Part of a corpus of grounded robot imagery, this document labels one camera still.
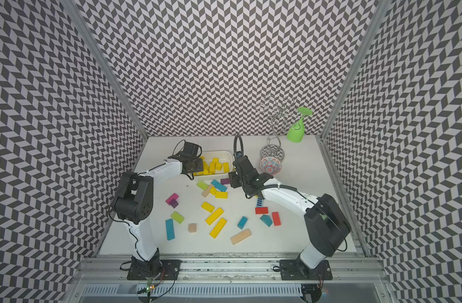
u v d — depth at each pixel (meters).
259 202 0.91
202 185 0.98
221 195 0.94
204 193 0.94
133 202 0.51
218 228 0.84
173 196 0.93
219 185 0.98
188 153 0.80
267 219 0.87
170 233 0.83
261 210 0.89
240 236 0.82
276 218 0.87
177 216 0.87
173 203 0.90
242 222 0.84
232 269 0.75
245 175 0.64
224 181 0.99
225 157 1.05
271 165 1.02
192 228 0.84
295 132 0.91
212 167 1.02
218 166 1.02
